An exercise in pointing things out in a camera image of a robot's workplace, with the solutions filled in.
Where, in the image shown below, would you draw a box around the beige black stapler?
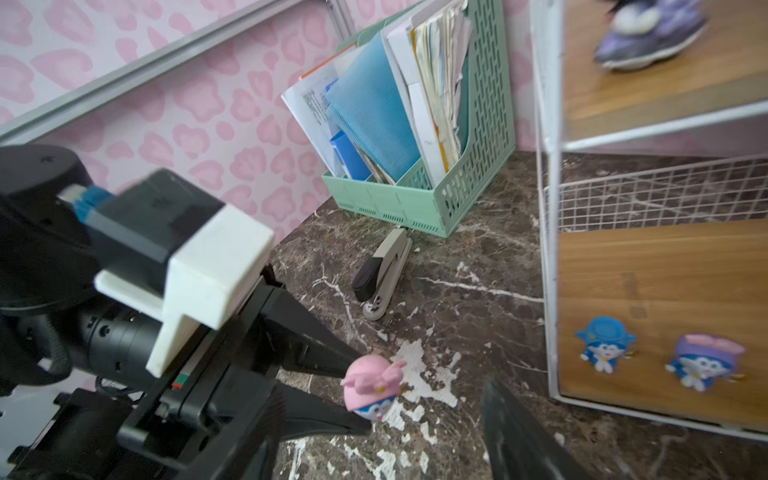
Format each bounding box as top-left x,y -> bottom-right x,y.
352,227 -> 413,321

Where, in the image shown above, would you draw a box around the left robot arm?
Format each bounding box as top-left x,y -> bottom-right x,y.
1,145 -> 371,479

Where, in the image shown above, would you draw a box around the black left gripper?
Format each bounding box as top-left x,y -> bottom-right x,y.
5,283 -> 372,479

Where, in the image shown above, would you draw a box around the pink octopus blue hat figurine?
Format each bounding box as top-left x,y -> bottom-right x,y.
341,355 -> 406,422

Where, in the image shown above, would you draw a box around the white wire wooden shelf rack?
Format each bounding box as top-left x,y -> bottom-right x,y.
530,1 -> 767,442

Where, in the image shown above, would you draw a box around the mint green file organizer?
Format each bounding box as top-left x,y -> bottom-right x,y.
323,1 -> 516,238

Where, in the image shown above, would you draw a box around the small black Kuromi figurine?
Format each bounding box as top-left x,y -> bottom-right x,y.
594,0 -> 708,71

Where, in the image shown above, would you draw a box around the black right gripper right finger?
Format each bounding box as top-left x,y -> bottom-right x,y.
481,378 -> 592,480

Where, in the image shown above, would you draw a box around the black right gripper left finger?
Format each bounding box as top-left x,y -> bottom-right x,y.
176,383 -> 286,479

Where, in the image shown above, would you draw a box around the blue Doraemon figurine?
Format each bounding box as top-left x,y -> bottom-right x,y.
575,316 -> 637,374

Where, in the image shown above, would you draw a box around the aluminium frame profile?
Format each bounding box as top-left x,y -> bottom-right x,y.
1,1 -> 355,144

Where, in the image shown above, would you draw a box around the purple hood Doraemon figurine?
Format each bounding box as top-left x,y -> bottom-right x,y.
665,333 -> 747,393

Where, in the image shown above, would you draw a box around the papers and folders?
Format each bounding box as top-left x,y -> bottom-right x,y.
282,1 -> 473,188

